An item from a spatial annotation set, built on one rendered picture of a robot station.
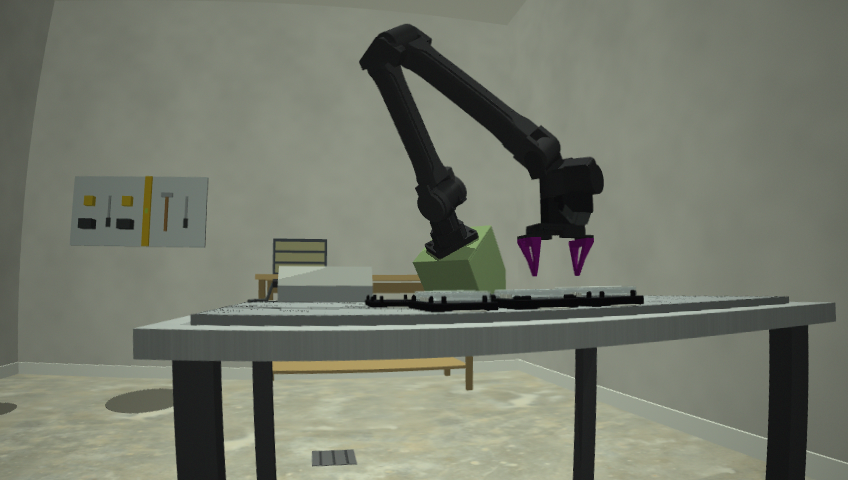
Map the translucent white plate lid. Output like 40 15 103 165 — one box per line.
414 290 491 297

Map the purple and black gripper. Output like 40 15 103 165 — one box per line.
517 223 594 276

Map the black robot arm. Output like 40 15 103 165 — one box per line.
359 24 604 259

